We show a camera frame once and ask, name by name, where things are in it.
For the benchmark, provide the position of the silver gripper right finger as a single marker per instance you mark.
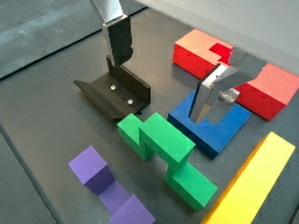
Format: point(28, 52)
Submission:
point(218, 86)

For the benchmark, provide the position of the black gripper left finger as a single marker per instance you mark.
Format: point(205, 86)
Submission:
point(117, 28)

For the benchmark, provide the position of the purple U-shaped block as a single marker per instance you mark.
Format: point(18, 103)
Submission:
point(96, 175)

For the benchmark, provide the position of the red puzzle board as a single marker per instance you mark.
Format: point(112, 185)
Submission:
point(198, 52)

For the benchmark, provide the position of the blue U-shaped block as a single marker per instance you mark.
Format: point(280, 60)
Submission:
point(212, 137)

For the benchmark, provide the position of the dark grey work mat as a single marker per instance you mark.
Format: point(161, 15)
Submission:
point(53, 123)

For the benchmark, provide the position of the green zigzag block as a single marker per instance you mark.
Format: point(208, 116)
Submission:
point(157, 137)

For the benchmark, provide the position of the yellow long block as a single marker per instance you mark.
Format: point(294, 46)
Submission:
point(246, 193)

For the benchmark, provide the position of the black angled bracket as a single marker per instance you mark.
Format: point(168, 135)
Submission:
point(120, 92)

